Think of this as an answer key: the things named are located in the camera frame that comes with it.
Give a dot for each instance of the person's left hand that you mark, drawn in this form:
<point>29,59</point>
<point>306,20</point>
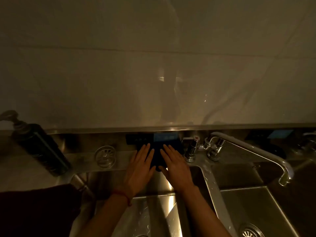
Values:
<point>138,170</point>

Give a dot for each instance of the small chrome tap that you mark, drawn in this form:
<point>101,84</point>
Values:
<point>191,150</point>

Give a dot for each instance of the round metal strainer plug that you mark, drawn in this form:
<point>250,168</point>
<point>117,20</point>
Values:
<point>105,156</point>

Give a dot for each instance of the round black sink stopper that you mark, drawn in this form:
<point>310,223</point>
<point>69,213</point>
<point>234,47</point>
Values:
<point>274,151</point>

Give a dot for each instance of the dark brown towel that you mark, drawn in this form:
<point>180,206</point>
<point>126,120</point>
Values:
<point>37,212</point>

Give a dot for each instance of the person's right hand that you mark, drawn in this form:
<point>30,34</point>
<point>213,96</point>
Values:
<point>177,172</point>

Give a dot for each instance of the blue cleaning cloth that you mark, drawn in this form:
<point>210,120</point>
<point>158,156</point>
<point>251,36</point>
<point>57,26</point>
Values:
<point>156,157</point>

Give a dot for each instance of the person's left forearm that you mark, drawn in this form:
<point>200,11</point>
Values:
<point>106,217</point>

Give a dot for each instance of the dark pump bottle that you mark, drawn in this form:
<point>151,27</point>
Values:
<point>39,148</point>

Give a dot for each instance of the black label plate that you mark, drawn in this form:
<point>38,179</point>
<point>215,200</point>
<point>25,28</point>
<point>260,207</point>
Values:
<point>134,139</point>
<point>256,135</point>

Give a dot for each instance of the stainless steel sink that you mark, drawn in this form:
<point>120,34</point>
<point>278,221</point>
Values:
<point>237,175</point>

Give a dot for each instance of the blue label plate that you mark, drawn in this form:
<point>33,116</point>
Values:
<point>166,136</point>
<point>280,134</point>

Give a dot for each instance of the person's right forearm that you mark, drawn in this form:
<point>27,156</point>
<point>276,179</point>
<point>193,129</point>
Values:
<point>202,217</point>

